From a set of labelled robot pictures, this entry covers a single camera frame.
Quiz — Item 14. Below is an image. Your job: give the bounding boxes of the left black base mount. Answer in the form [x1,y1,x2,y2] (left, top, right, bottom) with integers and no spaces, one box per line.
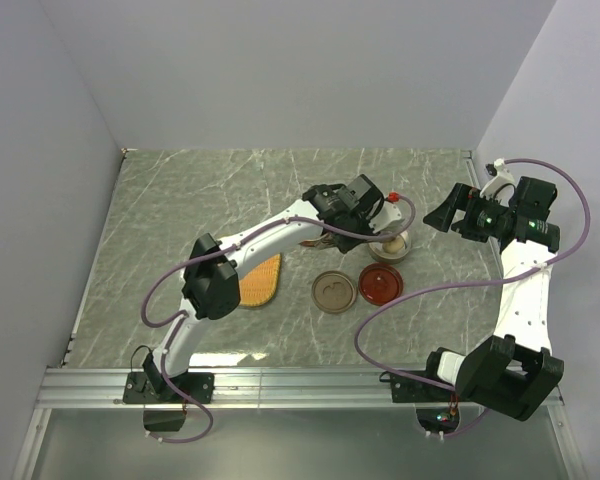
[122,345,215,444]

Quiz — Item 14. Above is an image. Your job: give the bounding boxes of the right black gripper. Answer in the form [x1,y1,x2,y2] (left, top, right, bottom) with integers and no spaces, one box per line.
[423,182,513,243]

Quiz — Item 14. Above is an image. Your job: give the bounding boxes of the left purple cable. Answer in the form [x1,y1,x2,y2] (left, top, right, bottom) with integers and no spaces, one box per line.
[140,194,417,444]

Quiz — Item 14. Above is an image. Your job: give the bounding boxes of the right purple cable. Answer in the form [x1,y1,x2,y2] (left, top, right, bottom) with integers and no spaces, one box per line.
[353,157,592,440]

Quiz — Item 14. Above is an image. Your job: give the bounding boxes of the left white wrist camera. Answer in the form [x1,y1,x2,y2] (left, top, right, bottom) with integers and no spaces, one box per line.
[370,192,405,235]

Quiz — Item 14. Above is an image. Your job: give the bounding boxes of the purple cable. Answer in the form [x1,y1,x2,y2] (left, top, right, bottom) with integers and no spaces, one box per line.
[140,194,417,444]
[353,157,592,440]

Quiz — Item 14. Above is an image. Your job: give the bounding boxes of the red round lid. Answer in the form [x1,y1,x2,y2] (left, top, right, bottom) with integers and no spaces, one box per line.
[358,263,404,306]

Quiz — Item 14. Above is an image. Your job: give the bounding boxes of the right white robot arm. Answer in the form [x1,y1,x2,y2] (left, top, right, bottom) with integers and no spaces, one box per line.
[421,177,564,421]

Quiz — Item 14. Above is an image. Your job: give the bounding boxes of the brown round lid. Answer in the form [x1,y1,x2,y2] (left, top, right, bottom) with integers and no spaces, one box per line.
[311,270,357,314]

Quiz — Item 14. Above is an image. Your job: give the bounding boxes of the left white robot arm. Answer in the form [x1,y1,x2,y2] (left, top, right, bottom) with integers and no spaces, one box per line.
[143,174,402,402]

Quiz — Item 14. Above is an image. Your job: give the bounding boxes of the brown-sided metal tin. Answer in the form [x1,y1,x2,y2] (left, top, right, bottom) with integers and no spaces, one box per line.
[367,230,412,265]

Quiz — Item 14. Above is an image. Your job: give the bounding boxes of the metal tongs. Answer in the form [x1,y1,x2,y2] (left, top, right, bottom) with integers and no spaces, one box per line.
[300,230,406,251]

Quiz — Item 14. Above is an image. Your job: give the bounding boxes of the white steamed bun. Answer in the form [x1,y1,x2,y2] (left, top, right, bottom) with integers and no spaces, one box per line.
[382,236,405,255]

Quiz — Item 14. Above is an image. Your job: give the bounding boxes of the woven bamboo tray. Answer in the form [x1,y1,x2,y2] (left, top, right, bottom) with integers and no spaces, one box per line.
[239,254,282,308]

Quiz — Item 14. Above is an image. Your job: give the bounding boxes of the aluminium frame rail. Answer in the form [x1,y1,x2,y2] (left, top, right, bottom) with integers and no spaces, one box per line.
[14,366,587,479]

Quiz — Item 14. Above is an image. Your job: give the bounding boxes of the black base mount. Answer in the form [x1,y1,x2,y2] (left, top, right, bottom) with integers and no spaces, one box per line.
[122,345,215,444]
[380,368,461,436]

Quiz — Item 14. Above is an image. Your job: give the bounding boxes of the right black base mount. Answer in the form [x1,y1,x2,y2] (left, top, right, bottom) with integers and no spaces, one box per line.
[380,368,461,436]

